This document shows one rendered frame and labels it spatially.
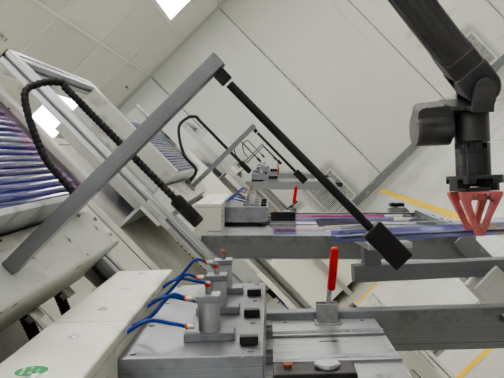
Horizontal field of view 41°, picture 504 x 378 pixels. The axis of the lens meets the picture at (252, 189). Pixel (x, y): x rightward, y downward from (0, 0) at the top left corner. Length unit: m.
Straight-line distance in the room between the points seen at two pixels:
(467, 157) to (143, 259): 0.94
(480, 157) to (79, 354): 0.76
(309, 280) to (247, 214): 3.36
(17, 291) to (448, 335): 0.62
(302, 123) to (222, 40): 1.43
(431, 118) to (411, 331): 0.35
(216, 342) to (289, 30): 7.92
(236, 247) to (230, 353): 1.13
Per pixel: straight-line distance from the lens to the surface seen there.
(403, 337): 1.01
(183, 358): 0.63
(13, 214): 0.71
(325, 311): 0.96
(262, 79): 8.42
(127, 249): 1.79
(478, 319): 1.03
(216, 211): 1.93
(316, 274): 5.38
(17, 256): 0.67
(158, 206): 1.72
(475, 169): 1.15
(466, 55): 1.11
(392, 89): 8.54
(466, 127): 1.15
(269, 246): 1.75
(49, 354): 0.61
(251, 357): 0.63
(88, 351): 0.60
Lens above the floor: 1.25
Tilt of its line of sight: 1 degrees down
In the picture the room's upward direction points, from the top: 44 degrees counter-clockwise
